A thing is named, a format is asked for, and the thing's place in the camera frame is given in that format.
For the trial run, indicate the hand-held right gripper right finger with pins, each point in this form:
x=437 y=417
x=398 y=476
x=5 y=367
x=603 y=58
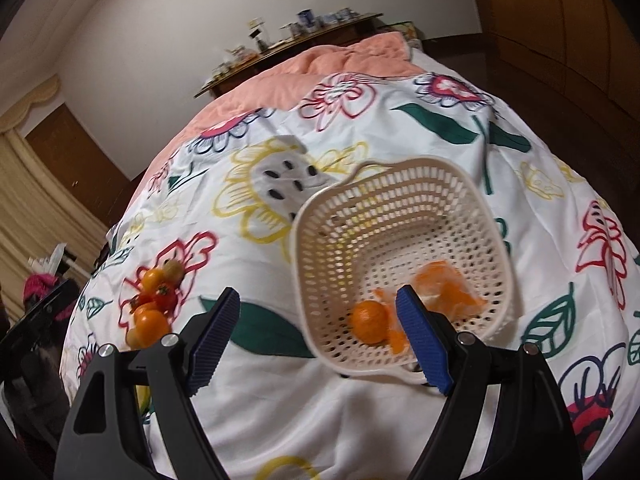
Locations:
x=422 y=345

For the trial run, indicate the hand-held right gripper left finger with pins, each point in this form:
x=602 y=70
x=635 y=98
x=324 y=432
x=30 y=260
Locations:
x=215 y=340

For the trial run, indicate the orange tangerine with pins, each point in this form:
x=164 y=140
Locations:
x=152 y=277
x=370 y=321
x=145 y=308
x=151 y=327

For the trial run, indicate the green-brown kiwi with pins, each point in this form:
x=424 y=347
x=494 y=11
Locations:
x=174 y=269

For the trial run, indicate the white plastic basket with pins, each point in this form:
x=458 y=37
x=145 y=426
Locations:
x=350 y=240

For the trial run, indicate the pink knitted cloth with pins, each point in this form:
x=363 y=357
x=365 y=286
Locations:
x=37 y=285

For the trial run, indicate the plastic bag of orange pieces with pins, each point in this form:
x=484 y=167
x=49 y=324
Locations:
x=450 y=292

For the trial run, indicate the white plastic rack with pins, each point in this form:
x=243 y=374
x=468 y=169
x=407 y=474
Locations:
x=55 y=255

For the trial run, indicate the yellow banana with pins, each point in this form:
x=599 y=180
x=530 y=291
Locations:
x=132 y=338

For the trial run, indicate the floral printed blanket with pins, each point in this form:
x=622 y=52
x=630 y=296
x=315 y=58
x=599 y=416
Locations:
x=325 y=410

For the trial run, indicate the beige curtain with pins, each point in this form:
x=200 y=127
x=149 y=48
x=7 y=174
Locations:
x=40 y=200

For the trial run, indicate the brown wooden door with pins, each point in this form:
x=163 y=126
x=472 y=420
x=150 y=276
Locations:
x=75 y=155

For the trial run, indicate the pink blanket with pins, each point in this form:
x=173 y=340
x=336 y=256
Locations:
x=300 y=75

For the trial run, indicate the wooden headboard shelf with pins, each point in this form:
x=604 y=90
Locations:
x=280 y=56

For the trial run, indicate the brown wooden wardrobe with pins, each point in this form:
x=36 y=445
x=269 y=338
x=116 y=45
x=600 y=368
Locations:
x=550 y=10

